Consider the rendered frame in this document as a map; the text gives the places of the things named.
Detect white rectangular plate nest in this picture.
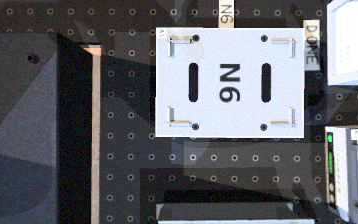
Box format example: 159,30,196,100
156,28,304,138

